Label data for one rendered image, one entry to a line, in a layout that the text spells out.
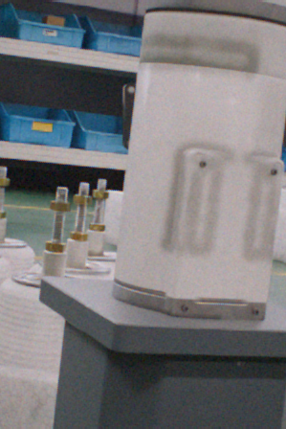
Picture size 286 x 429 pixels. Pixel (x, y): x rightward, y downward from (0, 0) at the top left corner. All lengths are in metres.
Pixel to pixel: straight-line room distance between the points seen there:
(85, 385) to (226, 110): 0.18
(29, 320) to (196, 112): 0.39
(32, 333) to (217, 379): 0.37
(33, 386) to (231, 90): 0.41
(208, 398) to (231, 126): 0.15
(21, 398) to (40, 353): 0.05
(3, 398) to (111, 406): 0.34
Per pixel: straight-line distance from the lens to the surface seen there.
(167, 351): 0.56
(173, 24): 0.60
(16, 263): 1.19
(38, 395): 0.91
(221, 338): 0.57
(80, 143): 5.75
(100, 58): 5.66
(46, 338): 0.93
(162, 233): 0.60
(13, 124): 5.53
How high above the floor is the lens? 0.40
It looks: 5 degrees down
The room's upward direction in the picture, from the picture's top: 7 degrees clockwise
